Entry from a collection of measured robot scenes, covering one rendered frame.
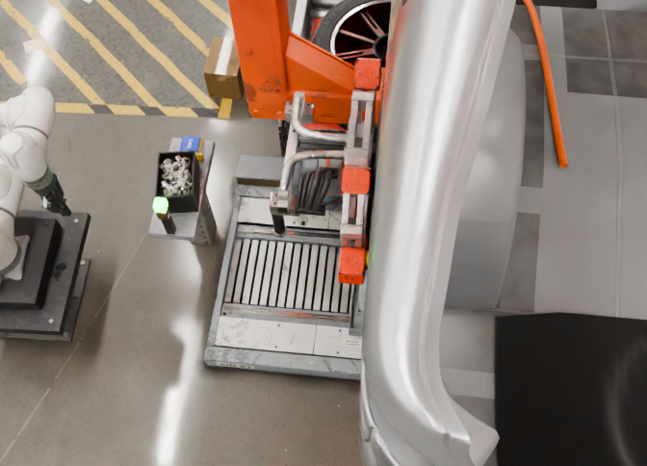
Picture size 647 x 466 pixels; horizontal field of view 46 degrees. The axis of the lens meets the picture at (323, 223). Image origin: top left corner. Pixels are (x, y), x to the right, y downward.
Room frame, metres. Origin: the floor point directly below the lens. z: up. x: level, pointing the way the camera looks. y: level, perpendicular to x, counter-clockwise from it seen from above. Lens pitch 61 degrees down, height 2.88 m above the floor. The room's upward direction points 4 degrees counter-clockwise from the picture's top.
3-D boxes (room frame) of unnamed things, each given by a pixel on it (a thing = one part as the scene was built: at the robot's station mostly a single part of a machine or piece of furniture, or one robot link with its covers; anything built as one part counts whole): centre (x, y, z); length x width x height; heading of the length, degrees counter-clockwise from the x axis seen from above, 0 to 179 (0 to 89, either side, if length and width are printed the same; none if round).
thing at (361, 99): (1.28, -0.12, 0.85); 0.54 x 0.07 x 0.54; 171
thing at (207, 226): (1.57, 0.52, 0.21); 0.10 x 0.10 x 0.42; 81
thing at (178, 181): (1.52, 0.53, 0.51); 0.20 x 0.14 x 0.13; 179
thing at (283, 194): (1.20, 0.02, 1.03); 0.19 x 0.18 x 0.11; 81
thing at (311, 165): (1.29, -0.05, 0.85); 0.21 x 0.14 x 0.14; 81
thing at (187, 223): (1.54, 0.52, 0.44); 0.43 x 0.17 x 0.03; 171
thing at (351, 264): (0.97, -0.08, 0.85); 0.09 x 0.08 x 0.07; 171
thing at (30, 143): (1.30, 0.86, 1.06); 0.13 x 0.11 x 0.16; 174
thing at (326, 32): (2.12, -0.32, 0.39); 0.66 x 0.66 x 0.24
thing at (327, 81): (1.79, -0.17, 0.69); 0.52 x 0.17 x 0.35; 81
